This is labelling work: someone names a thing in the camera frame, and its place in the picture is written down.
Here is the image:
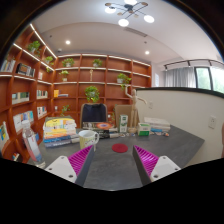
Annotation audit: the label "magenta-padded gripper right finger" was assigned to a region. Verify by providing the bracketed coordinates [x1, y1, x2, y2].
[132, 144, 182, 186]

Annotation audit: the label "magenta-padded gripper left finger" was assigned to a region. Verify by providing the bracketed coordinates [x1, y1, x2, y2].
[44, 144, 95, 187]

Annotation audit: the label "colourful stack of books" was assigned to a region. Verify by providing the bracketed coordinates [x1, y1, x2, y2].
[42, 116, 80, 148]

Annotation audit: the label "yellow striped white mug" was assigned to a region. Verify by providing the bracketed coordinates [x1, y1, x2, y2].
[78, 129, 100, 151]

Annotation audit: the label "small green white box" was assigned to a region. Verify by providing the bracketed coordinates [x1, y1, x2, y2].
[137, 122, 152, 137]

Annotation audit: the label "white stack of books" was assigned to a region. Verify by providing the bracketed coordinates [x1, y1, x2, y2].
[143, 116, 172, 133]

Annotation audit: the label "flat round red coaster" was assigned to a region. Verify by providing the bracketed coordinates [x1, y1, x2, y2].
[111, 143, 129, 154]

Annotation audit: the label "dark books with nebula cover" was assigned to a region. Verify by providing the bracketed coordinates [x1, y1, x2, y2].
[82, 121, 119, 139]

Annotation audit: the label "tall green white carton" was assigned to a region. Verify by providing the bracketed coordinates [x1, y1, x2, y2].
[118, 114, 129, 134]

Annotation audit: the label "dark blue office chair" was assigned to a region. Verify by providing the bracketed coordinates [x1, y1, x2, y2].
[79, 103, 109, 129]

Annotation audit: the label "wooden artist mannequin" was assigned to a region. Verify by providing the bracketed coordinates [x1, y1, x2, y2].
[124, 87, 148, 134]

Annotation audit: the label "orange wooden shelf unit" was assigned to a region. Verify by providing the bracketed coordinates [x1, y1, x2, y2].
[0, 23, 153, 164]

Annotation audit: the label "grey curtain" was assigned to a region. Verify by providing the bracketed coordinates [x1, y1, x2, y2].
[164, 67, 197, 89]

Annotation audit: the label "window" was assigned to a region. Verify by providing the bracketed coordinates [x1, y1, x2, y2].
[194, 65, 224, 94]

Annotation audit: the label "ceiling air vent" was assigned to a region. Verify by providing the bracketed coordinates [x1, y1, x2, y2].
[124, 27, 148, 38]

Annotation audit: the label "branched ceiling lamp round bulbs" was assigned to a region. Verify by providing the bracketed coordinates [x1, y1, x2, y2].
[104, 0, 155, 28]

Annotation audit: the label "white wall socket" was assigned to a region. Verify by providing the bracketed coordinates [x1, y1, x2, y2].
[208, 115, 218, 130]

